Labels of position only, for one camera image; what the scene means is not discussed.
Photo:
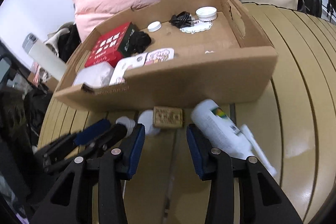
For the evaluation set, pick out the white bottle with nozzle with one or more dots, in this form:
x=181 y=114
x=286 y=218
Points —
x=220 y=129

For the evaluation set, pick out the tan rectangular block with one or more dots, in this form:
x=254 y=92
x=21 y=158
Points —
x=168 y=117

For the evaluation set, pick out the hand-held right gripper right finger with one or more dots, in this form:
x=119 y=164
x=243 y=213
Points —
x=195 y=150

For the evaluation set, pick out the white thermos bottle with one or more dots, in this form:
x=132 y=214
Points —
x=44 y=56

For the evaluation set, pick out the beige clothes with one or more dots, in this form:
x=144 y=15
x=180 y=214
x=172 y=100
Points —
x=56 y=37

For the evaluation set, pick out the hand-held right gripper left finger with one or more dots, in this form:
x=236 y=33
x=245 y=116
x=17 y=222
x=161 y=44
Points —
x=136 y=145

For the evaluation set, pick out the small white bottle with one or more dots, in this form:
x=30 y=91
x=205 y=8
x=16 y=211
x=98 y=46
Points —
x=149 y=124

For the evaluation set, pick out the black garment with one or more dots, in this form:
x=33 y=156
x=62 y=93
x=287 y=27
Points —
x=67 y=42

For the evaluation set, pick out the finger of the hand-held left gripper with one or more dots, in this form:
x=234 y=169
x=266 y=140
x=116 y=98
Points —
x=92 y=132
x=113 y=134

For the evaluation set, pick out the cardboard box with clothes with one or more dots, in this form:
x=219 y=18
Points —
x=39 y=77

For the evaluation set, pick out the large white screw cap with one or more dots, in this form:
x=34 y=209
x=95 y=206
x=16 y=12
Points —
x=206 y=14

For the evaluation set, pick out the small white cap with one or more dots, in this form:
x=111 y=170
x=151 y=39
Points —
x=154 y=26

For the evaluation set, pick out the shallow cardboard tray box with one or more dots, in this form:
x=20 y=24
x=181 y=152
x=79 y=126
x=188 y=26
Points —
x=183 y=82

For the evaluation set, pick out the pink white sticker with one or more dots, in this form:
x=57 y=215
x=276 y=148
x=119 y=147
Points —
x=196 y=27
x=160 y=54

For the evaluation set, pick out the pink patterned card wallet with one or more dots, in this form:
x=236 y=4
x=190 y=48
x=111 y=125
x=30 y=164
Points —
x=128 y=67

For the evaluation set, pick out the red box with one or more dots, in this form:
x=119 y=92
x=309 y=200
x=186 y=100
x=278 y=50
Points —
x=110 y=47

